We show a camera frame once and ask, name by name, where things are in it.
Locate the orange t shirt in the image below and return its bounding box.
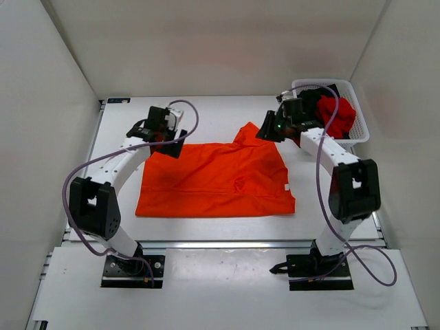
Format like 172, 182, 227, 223
135, 122, 296, 218

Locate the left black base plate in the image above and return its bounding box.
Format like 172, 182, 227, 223
100, 255, 166, 289

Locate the aluminium rail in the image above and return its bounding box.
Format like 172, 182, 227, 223
140, 240, 311, 250

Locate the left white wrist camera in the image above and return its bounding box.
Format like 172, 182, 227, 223
167, 107, 184, 121

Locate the black t shirt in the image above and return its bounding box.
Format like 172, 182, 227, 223
298, 85, 340, 125

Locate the white plastic basket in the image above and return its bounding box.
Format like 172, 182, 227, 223
291, 78, 370, 149

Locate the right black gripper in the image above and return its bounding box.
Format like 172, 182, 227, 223
258, 111, 293, 143

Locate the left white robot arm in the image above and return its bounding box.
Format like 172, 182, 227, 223
68, 106, 187, 275

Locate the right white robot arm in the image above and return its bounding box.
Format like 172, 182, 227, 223
256, 98, 381, 275

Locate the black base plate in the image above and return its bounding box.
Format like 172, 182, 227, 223
100, 255, 166, 289
269, 252, 354, 292

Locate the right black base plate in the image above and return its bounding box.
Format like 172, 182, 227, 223
269, 252, 354, 292

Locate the dark label sticker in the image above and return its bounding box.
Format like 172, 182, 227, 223
107, 98, 131, 104

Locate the red t shirt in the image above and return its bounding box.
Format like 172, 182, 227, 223
315, 96, 356, 140

